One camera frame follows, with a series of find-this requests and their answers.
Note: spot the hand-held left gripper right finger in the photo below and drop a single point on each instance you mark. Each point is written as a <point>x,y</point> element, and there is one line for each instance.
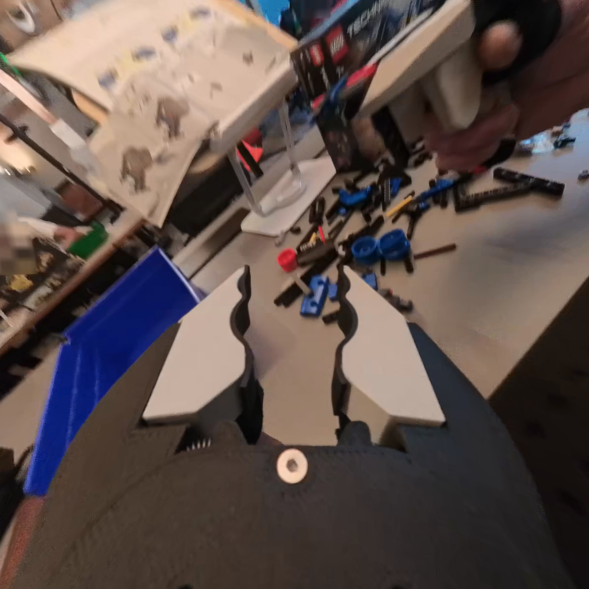
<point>391,372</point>

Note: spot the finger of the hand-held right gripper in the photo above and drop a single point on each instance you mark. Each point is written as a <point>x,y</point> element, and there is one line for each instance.
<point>414,50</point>

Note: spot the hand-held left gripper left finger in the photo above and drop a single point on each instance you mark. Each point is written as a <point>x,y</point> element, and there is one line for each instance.
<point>202,368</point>

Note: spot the instruction booklet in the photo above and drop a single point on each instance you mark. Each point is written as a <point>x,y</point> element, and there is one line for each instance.
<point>161,69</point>

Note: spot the grey desk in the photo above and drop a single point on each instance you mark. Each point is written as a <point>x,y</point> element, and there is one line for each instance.
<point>460,299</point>

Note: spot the person's right hand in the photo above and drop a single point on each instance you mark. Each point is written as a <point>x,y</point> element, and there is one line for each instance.
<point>552,92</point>

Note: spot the printed toy truck box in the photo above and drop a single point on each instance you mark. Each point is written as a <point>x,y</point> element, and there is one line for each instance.
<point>331,37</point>

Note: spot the blue angled beam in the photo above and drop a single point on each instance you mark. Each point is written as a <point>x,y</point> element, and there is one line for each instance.
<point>437,187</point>

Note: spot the blue holed panel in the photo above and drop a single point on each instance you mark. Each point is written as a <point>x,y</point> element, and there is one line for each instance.
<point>315,297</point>
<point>370,280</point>

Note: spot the blue labelled storage bin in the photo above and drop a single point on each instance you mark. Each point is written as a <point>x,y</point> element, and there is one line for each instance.
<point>115,331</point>

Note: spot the grey angled beam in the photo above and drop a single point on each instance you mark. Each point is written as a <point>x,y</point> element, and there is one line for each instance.
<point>487,197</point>

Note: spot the pile of black beam pieces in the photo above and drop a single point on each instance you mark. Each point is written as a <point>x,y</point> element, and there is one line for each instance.
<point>529,182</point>

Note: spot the scattered small connector pieces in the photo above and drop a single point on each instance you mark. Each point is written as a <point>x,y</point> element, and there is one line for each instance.
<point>563,140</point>

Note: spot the long yellow axle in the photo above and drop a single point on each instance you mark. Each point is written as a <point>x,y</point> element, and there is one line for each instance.
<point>399,206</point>

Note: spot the blue wheel hub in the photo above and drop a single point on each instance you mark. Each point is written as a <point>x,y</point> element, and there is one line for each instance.
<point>366,251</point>
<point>395,244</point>

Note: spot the brown axle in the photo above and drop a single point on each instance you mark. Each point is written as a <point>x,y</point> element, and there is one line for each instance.
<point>435,251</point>

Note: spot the red wheel hub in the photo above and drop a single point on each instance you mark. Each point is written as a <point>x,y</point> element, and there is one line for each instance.
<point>287,261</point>

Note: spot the black cylinder motor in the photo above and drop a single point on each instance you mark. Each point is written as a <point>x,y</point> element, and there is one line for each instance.
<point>317,253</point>

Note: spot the blue curved panel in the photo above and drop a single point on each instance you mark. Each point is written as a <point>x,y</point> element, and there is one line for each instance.
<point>354,198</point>

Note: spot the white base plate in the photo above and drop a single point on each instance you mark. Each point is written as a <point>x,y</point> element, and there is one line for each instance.
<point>313,177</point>

